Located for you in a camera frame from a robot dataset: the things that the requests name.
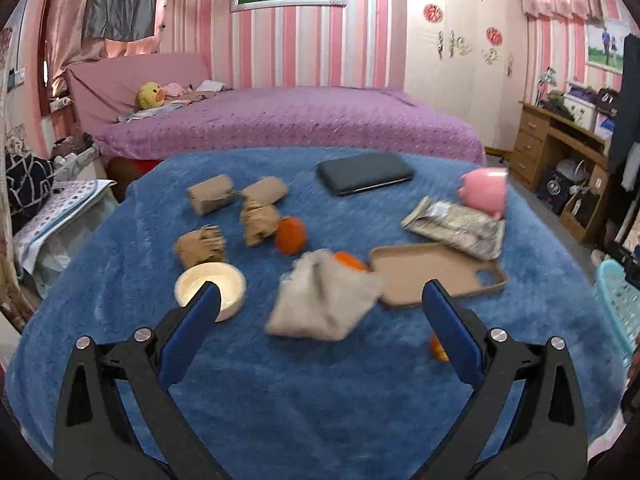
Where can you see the wall power strip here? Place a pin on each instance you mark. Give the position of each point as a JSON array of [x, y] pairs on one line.
[[60, 104]]

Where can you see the dotted patterned cloth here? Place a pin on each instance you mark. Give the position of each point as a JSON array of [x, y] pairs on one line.
[[55, 210]]

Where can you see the round orange tangerine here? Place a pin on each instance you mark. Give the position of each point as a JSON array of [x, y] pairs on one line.
[[291, 235]]

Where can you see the brown rectangular tray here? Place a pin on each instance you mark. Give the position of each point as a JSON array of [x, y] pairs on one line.
[[435, 272]]

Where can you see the grey tissue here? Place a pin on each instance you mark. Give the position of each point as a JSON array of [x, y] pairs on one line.
[[325, 305]]

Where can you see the pink pig mug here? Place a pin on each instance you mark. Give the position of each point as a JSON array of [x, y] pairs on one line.
[[484, 191]]

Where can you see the smooth brown paper roll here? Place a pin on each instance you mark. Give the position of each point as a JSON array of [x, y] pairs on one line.
[[266, 190], [211, 193]]

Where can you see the turquoise plastic basket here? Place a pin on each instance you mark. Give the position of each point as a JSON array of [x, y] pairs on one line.
[[617, 300]]

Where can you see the white wardrobe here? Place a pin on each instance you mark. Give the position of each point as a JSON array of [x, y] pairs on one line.
[[465, 70]]

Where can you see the small desk lamp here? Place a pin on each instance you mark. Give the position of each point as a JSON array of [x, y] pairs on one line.
[[546, 82]]

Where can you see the brown paper ball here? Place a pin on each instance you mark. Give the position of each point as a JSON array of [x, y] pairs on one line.
[[200, 246], [258, 222]]

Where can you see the couple wall poster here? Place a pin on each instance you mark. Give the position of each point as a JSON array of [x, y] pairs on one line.
[[606, 47]]

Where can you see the black phone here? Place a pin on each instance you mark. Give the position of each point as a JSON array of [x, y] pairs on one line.
[[365, 172]]

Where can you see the pink plush toy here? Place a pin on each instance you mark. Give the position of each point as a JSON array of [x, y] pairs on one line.
[[172, 90]]

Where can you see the cardboard box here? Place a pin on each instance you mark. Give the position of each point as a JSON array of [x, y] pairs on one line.
[[582, 212]]

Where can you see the purple bed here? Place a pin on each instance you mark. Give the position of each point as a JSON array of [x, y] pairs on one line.
[[310, 120]]

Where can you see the white round appliance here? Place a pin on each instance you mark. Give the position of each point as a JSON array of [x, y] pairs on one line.
[[574, 170]]

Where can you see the red round paper decoration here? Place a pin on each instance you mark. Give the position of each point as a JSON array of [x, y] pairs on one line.
[[494, 35], [433, 13]]

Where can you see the pink covered headboard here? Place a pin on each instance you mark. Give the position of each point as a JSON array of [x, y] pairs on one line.
[[110, 85]]

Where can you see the wooden desk with drawers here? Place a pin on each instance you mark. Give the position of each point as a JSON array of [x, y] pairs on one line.
[[537, 140]]

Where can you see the grey hanging cloth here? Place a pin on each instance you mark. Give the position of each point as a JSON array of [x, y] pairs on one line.
[[122, 0]]

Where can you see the silver foil wrapper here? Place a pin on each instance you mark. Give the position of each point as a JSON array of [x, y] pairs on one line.
[[457, 230]]

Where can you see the person's right hand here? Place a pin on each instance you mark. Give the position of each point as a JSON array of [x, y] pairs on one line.
[[635, 357]]

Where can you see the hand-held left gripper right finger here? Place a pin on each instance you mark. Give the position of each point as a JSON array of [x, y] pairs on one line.
[[450, 330]]

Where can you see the blue box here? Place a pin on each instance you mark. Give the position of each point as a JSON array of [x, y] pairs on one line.
[[604, 127]]

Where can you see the clothes on bed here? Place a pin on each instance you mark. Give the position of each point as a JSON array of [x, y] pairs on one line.
[[210, 87]]

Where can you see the black white patterned cushion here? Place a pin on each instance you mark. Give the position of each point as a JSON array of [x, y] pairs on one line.
[[27, 185]]

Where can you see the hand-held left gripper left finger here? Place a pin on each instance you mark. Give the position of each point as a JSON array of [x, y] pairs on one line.
[[192, 320]]

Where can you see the black paper bag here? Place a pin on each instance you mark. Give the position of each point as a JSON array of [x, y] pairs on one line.
[[554, 187]]

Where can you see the black hanging garment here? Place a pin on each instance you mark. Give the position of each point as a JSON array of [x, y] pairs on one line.
[[627, 110]]

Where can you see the yellow duck plush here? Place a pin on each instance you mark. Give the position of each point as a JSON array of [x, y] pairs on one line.
[[150, 96]]

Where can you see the white storage box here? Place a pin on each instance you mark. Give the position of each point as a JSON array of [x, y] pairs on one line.
[[581, 110]]

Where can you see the pink window curtain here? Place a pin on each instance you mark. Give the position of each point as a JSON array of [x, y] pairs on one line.
[[70, 20]]

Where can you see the white paper bowl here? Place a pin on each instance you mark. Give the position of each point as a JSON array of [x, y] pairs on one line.
[[220, 282]]

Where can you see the small orange peel piece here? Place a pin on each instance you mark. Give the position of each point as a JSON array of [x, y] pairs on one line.
[[439, 350]]

